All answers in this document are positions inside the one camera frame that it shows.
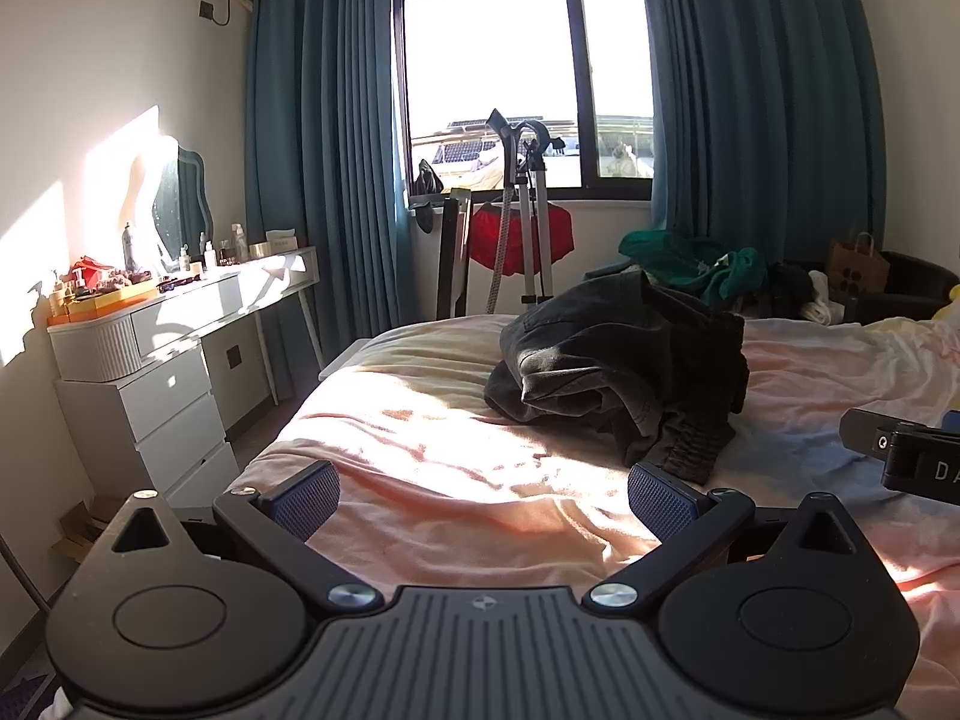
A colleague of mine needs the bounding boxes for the white drawer chest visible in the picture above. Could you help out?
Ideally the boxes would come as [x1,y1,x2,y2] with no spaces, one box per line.
[54,349,242,512]

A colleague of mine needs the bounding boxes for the cardboard box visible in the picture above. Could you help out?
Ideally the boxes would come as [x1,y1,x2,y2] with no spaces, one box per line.
[51,495,126,565]

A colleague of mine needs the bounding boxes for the dark framed window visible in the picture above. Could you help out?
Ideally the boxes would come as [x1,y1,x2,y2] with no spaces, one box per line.
[390,0,657,203]

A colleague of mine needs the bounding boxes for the red cloth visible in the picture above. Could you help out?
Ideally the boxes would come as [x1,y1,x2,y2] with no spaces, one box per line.
[468,202,575,279]

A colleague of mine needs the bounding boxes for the brown paper bag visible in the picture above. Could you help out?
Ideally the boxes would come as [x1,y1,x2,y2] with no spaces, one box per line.
[826,232,892,298]

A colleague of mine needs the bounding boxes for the dark hanging cloth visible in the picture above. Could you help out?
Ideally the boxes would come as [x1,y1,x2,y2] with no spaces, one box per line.
[408,159,451,235]

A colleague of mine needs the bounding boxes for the white ribbed storage box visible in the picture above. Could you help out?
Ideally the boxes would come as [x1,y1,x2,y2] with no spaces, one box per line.
[47,300,141,383]

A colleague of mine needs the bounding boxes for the black sofa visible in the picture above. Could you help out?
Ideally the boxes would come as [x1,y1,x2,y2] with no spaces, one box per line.
[846,250,960,328]

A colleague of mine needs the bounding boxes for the purple mat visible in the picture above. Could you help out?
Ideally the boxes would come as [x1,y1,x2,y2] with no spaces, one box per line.
[0,669,57,717]

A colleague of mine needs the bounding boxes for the garment steamer stand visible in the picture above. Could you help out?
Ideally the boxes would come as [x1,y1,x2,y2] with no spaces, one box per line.
[482,108,569,307]

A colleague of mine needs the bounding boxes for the white vanity desk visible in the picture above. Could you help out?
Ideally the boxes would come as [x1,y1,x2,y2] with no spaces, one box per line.
[131,245,325,407]

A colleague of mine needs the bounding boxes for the metal chair leg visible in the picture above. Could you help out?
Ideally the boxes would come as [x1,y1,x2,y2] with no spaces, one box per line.
[0,531,52,612]

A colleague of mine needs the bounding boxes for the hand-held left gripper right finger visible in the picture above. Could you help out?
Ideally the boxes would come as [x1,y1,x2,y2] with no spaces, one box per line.
[589,461,863,614]

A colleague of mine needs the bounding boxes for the green garment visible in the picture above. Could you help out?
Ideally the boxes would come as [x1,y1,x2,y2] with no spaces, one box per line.
[618,229,768,310]

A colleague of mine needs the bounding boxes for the orange box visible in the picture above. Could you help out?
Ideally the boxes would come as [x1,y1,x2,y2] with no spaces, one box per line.
[47,281,162,328]

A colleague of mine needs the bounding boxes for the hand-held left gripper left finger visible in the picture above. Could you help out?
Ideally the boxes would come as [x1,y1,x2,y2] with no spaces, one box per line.
[112,460,380,614]

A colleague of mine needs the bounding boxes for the tissue box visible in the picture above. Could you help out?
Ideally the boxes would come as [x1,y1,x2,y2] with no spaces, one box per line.
[248,229,302,260]

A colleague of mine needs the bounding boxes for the black wooden frame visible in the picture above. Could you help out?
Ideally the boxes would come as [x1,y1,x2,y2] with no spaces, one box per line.
[436,190,474,320]

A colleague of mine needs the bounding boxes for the teal curtain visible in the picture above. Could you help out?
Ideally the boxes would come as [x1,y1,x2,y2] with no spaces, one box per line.
[244,0,413,368]
[636,0,891,271]

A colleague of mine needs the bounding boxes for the white cloth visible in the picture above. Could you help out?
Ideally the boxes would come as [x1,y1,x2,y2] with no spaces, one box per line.
[798,270,846,328]

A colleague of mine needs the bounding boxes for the black pants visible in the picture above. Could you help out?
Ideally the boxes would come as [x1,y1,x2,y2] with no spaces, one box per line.
[484,270,751,487]

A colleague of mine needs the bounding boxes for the wavy vanity mirror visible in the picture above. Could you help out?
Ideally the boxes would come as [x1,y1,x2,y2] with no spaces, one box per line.
[148,136,215,257]

